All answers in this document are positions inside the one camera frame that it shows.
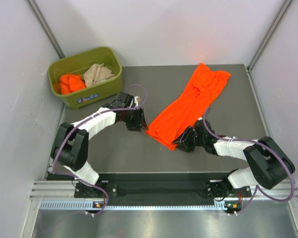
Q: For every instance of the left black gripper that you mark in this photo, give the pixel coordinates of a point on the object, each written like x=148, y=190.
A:
x=136, y=125

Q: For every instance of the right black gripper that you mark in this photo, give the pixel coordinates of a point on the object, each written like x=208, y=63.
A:
x=187, y=131

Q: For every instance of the orange t-shirt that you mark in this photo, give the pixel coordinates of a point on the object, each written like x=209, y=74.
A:
x=200, y=92

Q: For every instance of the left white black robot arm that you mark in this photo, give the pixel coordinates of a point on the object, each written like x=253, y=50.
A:
x=70, y=147

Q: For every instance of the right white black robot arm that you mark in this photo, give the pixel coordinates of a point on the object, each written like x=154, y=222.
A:
x=264, y=168

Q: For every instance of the beige shirt in bin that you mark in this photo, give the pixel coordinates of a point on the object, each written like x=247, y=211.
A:
x=97, y=73

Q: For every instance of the black centre mounting plate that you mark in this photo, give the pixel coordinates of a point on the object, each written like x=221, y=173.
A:
x=159, y=193

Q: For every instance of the orange shirt in bin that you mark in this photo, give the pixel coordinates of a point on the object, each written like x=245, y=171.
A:
x=70, y=83

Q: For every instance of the olive green plastic bin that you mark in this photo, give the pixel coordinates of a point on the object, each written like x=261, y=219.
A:
x=78, y=64

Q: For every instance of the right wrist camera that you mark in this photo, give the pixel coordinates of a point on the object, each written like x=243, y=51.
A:
x=202, y=128

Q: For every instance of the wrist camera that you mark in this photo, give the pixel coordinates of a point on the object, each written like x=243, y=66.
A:
x=202, y=128
x=126, y=100

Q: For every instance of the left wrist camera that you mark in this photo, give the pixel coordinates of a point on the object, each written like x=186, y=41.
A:
x=126, y=100

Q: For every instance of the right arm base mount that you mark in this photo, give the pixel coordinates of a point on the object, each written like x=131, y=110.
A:
x=220, y=190

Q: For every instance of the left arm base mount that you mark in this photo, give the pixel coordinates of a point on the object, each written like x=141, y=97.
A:
x=85, y=191

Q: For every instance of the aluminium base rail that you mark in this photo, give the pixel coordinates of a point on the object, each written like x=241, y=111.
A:
x=59, y=195

